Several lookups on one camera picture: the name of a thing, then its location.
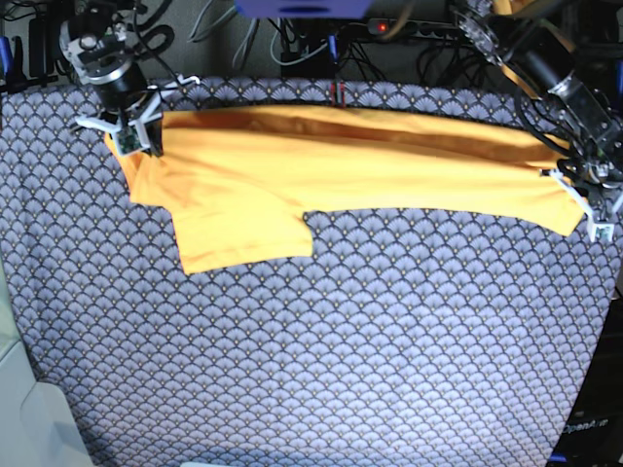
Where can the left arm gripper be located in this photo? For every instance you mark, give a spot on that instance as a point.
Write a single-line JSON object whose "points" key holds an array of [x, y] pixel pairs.
{"points": [[594, 182]]}

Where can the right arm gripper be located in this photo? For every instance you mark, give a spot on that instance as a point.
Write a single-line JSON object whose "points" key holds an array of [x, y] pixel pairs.
{"points": [[132, 95]]}

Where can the yellow T-shirt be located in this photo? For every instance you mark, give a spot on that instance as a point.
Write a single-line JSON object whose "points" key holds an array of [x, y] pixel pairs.
{"points": [[237, 182]]}

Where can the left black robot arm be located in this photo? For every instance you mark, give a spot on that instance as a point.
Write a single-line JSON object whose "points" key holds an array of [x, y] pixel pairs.
{"points": [[536, 56]]}

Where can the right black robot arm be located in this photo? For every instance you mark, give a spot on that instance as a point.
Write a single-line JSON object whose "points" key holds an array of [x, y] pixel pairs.
{"points": [[104, 50]]}

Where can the blue box overhead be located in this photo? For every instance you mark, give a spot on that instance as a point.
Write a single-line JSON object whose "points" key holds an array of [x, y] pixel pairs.
{"points": [[303, 8]]}

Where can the black OpenArm case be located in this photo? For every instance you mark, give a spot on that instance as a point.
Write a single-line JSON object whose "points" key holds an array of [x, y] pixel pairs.
{"points": [[593, 433]]}

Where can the blue fan-patterned table cloth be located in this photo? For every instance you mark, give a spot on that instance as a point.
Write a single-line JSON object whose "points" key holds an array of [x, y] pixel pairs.
{"points": [[408, 337]]}

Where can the red table clamp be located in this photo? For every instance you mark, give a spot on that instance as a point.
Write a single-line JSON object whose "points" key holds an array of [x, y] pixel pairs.
{"points": [[338, 94]]}

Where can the black power strip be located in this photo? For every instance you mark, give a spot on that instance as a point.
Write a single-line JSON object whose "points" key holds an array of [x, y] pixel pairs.
{"points": [[414, 29]]}

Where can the white plastic bin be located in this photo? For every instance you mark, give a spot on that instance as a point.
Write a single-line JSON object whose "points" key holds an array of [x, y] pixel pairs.
{"points": [[37, 426]]}

